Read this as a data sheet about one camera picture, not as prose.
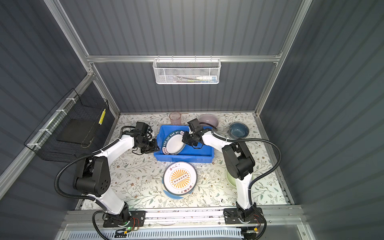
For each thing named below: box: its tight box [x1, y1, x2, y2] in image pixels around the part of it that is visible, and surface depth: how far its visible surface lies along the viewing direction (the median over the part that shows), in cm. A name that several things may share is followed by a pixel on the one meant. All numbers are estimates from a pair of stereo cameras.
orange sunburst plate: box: [162, 161, 198, 196], surface depth 86 cm
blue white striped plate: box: [161, 177, 197, 199], surface depth 80 cm
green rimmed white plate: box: [162, 130, 186, 155], surface depth 102 cm
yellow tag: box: [98, 108, 106, 126], surface depth 84 cm
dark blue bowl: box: [229, 122, 250, 139], surface depth 107 cm
